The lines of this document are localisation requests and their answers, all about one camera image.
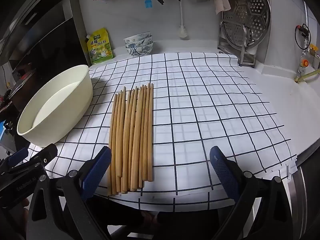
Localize steel plate rack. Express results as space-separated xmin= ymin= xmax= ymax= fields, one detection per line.
xmin=217 ymin=20 xmax=256 ymax=68

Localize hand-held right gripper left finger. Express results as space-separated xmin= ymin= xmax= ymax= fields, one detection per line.
xmin=27 ymin=146 xmax=112 ymax=240

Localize perforated steel steamer plate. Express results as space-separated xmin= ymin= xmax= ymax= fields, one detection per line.
xmin=222 ymin=0 xmax=271 ymax=48

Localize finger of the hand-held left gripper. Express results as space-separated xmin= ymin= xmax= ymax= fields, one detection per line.
xmin=30 ymin=144 xmax=58 ymax=165
xmin=0 ymin=147 xmax=29 ymax=170

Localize gas pipe valve assembly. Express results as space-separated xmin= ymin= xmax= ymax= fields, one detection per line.
xmin=294 ymin=1 xmax=320 ymax=83

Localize white dish brush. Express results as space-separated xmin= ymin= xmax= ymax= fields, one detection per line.
xmin=178 ymin=0 xmax=187 ymax=39

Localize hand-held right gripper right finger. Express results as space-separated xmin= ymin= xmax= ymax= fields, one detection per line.
xmin=209 ymin=145 xmax=307 ymax=240

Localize cream plastic basin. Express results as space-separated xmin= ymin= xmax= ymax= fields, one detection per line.
xmin=17 ymin=64 xmax=94 ymax=147

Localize row of wooden chopsticks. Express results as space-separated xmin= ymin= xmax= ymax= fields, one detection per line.
xmin=107 ymin=82 xmax=154 ymax=196

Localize stainless steel container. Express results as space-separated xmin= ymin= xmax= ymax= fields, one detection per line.
xmin=291 ymin=140 xmax=320 ymax=240

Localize yellow green seasoning pouch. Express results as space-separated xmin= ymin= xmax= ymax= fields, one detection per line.
xmin=86 ymin=28 xmax=114 ymax=65

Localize black range hood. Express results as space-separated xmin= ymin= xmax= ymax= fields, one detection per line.
xmin=0 ymin=0 xmax=84 ymax=67

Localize white black checked cloth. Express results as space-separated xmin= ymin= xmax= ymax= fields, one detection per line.
xmin=29 ymin=52 xmax=298 ymax=212

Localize blue patterned white bowl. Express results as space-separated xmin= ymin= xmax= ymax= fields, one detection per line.
xmin=124 ymin=31 xmax=152 ymax=46
xmin=126 ymin=45 xmax=153 ymax=55
xmin=125 ymin=41 xmax=153 ymax=51

